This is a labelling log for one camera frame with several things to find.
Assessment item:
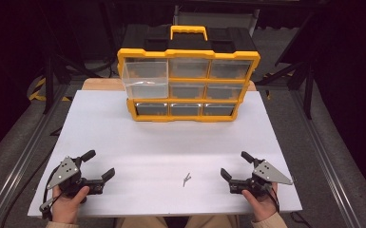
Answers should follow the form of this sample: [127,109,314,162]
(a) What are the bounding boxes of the person's left hand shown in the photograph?
[51,184,91,224]

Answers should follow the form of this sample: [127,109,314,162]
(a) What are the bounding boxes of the black floor cable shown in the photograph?
[289,211,312,228]

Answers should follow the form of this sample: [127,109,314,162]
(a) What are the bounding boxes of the black metal stand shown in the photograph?
[255,60,316,121]
[42,51,103,116]

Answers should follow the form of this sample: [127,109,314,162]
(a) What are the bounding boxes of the person's beige trousers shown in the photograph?
[115,215,241,228]

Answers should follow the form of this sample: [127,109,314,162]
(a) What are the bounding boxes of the yellow black floor tape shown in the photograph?
[28,77,72,103]

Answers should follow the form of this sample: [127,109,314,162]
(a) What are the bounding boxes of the yellow black storage organizer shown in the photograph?
[117,24,261,124]

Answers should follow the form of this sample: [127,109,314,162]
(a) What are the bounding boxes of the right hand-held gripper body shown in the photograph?
[228,157,295,200]

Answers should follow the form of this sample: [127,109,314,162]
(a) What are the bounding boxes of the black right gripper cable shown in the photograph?
[266,184,281,214]

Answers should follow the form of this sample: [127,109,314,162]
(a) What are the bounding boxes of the set of small organizer drawers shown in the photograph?
[135,57,254,117]

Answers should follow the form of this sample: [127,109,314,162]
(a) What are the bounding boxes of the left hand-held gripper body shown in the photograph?
[46,155,106,200]

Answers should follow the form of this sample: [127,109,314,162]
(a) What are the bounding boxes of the clear plastic drawer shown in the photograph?
[122,60,169,100]

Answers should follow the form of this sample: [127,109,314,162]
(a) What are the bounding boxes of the person's right hand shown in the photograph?
[241,182,280,223]

